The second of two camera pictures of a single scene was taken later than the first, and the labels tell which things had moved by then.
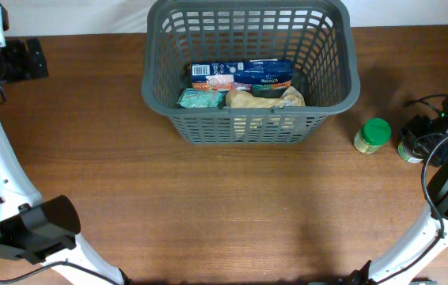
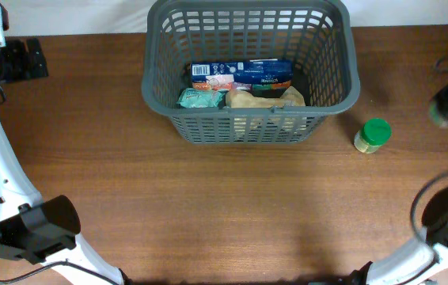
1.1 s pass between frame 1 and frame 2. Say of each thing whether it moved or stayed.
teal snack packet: stayed
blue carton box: stayed
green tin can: moved
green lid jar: stayed
